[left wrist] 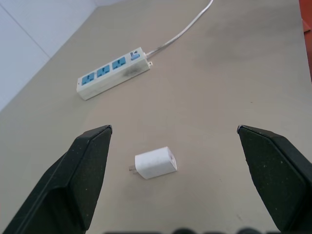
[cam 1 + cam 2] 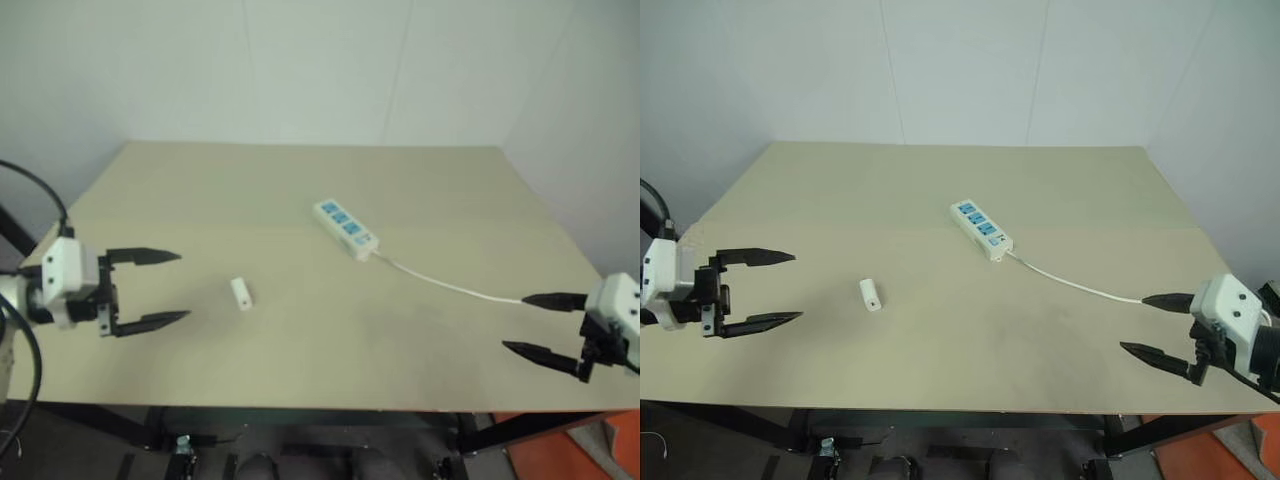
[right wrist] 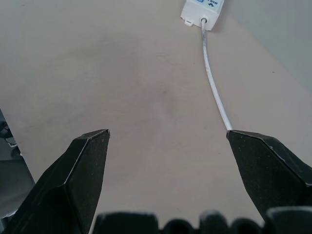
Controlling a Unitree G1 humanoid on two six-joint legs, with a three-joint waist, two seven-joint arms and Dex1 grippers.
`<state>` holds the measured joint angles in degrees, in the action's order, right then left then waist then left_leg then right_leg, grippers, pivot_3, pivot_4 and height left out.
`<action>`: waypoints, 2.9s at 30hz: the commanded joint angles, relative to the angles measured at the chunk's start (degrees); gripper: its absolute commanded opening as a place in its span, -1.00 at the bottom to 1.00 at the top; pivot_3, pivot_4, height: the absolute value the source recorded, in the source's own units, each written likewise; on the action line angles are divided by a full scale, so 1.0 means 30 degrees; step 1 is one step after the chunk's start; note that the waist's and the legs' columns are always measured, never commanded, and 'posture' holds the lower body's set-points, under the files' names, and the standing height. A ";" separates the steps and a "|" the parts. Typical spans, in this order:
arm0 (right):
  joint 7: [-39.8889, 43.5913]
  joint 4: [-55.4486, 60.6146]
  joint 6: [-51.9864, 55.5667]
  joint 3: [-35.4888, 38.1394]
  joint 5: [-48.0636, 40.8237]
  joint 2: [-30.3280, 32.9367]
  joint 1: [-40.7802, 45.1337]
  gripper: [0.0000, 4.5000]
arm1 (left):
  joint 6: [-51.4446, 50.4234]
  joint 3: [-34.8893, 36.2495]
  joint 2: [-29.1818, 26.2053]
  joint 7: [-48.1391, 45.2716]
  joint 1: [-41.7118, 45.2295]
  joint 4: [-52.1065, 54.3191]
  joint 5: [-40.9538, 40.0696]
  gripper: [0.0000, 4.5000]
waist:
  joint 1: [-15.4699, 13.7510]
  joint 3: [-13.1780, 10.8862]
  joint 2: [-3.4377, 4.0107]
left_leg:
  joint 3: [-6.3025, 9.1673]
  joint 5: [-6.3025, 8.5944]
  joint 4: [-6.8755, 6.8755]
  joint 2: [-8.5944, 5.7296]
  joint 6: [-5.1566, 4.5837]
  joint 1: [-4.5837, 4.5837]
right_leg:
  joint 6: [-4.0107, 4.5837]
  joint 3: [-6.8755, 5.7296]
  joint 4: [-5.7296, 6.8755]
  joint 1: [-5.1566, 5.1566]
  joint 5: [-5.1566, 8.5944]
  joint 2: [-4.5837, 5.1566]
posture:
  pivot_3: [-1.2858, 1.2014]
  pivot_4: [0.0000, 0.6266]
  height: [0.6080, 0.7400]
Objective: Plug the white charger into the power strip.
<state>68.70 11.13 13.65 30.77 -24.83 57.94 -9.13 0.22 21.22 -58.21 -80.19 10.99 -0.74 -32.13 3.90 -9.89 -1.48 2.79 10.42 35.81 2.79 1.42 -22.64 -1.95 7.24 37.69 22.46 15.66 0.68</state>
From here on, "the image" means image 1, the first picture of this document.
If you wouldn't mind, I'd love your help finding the red object at table edge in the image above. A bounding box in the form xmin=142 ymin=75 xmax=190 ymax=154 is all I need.
xmin=298 ymin=0 xmax=312 ymax=83

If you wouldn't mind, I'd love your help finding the white USB charger plug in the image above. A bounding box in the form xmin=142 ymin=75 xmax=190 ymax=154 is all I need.
xmin=128 ymin=146 xmax=178 ymax=180

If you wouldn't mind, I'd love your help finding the white power strip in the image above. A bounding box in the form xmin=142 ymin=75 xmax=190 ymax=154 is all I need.
xmin=76 ymin=46 xmax=154 ymax=101

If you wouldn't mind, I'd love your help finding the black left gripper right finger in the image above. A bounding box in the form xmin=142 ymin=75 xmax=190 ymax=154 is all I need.
xmin=236 ymin=124 xmax=312 ymax=234

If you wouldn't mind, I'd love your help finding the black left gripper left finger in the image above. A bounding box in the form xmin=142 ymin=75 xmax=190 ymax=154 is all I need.
xmin=0 ymin=124 xmax=113 ymax=234

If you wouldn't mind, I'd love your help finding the white power strip cable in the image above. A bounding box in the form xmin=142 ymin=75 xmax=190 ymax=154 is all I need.
xmin=145 ymin=0 xmax=215 ymax=57

